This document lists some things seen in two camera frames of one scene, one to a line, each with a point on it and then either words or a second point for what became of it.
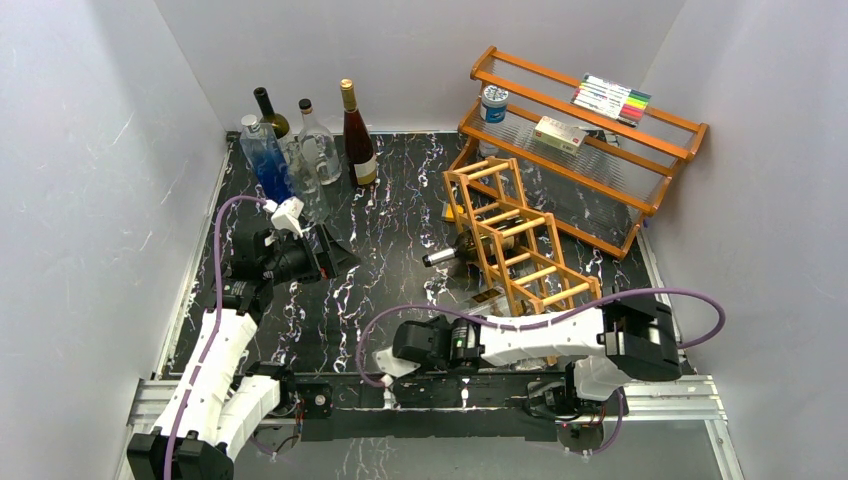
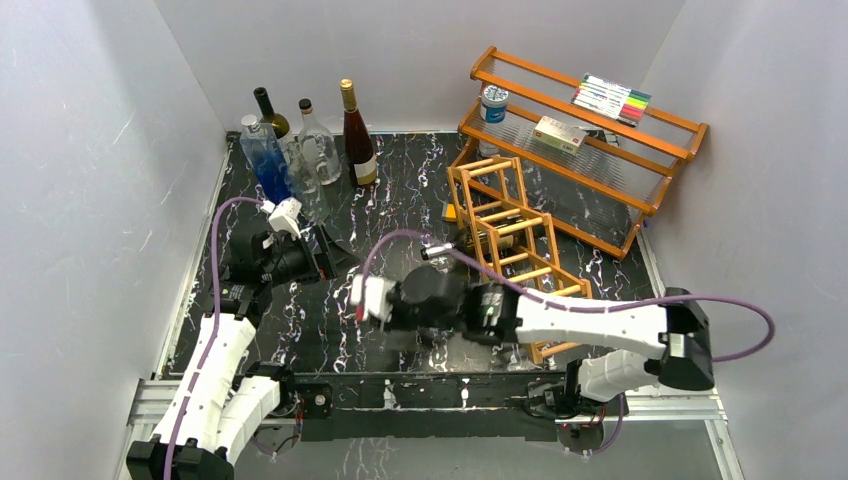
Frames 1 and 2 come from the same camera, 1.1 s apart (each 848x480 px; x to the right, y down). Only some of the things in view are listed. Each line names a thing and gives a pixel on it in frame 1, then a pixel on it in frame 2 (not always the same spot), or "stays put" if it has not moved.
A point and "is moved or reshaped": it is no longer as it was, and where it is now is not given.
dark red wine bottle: x=358 y=142 stays put
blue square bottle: x=265 y=145 stays put
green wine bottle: x=278 y=122 stays put
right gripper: x=438 y=321 -> x=395 y=321
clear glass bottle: x=316 y=147 stays put
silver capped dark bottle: x=467 y=250 is moved or reshaped
